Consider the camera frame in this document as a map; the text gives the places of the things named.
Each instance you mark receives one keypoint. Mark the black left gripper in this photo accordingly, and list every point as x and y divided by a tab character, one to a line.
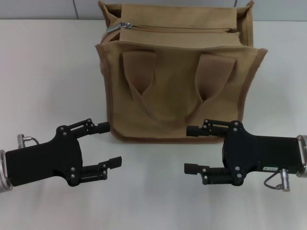
48	160

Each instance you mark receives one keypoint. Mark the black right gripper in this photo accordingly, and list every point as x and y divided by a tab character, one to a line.
259	155

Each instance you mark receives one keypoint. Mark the khaki canvas food bag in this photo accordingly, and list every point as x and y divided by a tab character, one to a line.
172	103

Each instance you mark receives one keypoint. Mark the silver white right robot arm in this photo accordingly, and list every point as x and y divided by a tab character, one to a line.
303	155

